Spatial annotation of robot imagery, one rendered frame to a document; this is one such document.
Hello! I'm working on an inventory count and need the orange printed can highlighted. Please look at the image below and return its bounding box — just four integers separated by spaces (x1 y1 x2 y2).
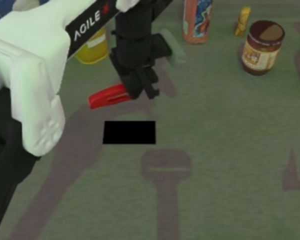
182 0 214 45

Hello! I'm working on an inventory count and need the yellow container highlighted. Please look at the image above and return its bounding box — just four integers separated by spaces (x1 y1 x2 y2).
74 26 109 65

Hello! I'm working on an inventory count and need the black rectangular block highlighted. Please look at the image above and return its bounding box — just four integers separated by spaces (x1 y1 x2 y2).
102 120 157 145

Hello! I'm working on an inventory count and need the small yellow bottle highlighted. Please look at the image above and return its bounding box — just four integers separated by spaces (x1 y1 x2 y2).
234 6 252 38

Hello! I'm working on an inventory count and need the brown lidded glass jar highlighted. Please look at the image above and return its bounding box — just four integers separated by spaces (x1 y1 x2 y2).
240 20 286 76

